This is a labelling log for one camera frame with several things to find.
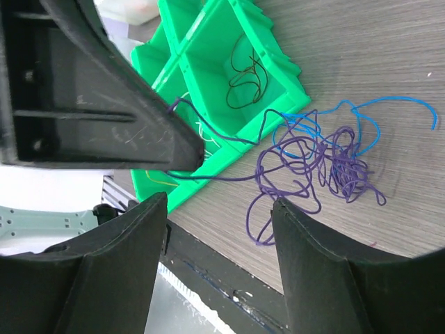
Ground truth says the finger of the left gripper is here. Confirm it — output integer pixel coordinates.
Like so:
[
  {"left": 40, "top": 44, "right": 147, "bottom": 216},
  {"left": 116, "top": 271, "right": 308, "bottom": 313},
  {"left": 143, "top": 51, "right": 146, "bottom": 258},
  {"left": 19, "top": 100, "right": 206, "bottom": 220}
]
[{"left": 1, "top": 1, "right": 204, "bottom": 170}]

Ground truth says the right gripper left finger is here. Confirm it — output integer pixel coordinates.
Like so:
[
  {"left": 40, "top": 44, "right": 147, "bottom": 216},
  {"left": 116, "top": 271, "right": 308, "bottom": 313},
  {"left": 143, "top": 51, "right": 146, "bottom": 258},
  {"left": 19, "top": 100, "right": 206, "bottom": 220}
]
[{"left": 1, "top": 193, "right": 167, "bottom": 333}]

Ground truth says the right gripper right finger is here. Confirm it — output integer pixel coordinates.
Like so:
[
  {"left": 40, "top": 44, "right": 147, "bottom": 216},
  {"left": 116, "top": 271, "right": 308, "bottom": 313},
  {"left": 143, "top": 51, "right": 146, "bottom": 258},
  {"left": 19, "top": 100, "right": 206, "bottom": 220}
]
[{"left": 271, "top": 198, "right": 444, "bottom": 333}]

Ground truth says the yellow thin cable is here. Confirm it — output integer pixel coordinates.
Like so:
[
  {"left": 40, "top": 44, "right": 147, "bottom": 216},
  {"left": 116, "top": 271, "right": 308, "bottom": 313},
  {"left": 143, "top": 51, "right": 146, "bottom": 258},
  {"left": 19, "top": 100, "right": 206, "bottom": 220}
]
[{"left": 144, "top": 169, "right": 180, "bottom": 189}]

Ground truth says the white thin cable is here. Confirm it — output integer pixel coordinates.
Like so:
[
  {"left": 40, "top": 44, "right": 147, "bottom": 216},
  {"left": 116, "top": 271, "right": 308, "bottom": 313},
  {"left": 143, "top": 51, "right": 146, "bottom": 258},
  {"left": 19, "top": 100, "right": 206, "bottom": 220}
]
[{"left": 175, "top": 90, "right": 223, "bottom": 156}]

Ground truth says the purple thin cable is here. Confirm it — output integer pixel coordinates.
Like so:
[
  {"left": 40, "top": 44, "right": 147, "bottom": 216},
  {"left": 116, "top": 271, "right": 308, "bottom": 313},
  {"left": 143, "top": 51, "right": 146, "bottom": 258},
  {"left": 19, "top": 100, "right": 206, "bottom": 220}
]
[{"left": 165, "top": 97, "right": 387, "bottom": 247}]

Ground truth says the black thin cable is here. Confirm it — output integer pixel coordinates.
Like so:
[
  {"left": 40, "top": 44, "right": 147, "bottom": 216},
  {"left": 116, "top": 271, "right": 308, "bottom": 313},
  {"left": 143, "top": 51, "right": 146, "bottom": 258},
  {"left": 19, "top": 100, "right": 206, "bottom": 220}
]
[{"left": 225, "top": 33, "right": 269, "bottom": 109}]

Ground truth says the green compartment tray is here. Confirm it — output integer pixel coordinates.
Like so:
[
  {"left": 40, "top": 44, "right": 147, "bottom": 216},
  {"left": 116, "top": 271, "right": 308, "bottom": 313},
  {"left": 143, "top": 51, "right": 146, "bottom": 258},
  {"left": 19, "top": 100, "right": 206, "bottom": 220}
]
[{"left": 131, "top": 1, "right": 310, "bottom": 211}]

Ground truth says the white slotted cable duct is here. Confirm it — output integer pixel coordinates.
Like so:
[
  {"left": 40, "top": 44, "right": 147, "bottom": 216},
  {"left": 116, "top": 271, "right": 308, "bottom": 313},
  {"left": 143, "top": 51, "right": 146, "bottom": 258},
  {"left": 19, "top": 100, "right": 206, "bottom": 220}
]
[{"left": 157, "top": 262, "right": 235, "bottom": 334}]

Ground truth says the aluminium frame rail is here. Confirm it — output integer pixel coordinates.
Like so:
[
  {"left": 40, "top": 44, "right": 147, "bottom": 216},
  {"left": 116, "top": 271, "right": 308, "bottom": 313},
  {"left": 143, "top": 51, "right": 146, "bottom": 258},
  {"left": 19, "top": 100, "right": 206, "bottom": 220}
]
[{"left": 102, "top": 175, "right": 138, "bottom": 212}]

